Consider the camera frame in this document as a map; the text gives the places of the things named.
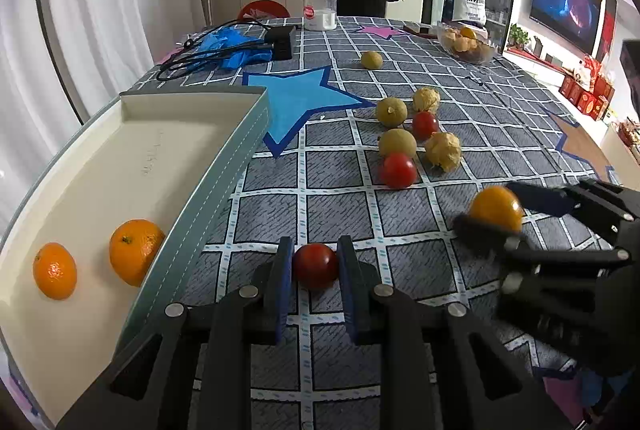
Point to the red cherry tomato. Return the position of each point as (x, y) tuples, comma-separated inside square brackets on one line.
[(316, 266)]

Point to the red plastic stool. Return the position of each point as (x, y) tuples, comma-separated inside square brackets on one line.
[(263, 10)]

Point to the white shopping bag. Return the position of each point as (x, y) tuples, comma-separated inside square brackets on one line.
[(470, 11)]

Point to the large orange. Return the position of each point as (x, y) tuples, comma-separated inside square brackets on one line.
[(133, 248)]

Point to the grey checked tablecloth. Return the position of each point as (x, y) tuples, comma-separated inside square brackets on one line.
[(316, 175)]

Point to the white tray with teal rim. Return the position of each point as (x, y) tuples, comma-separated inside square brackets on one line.
[(171, 158)]

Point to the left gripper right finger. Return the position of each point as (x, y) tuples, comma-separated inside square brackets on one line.
[(441, 366)]

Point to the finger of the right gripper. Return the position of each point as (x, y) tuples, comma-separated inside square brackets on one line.
[(494, 244), (554, 201)]

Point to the black power adapter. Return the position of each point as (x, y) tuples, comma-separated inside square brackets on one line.
[(281, 40)]

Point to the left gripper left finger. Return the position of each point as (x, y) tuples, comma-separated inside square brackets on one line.
[(190, 367)]

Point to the wall television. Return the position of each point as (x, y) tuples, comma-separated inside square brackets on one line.
[(575, 20)]

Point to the far green lime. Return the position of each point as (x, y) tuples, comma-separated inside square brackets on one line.
[(372, 60)]

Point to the black phone on table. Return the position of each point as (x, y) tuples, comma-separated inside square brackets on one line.
[(420, 30)]

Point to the glass fruit bowl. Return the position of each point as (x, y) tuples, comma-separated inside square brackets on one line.
[(465, 43)]

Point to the white curtain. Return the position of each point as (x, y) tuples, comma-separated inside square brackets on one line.
[(62, 61)]

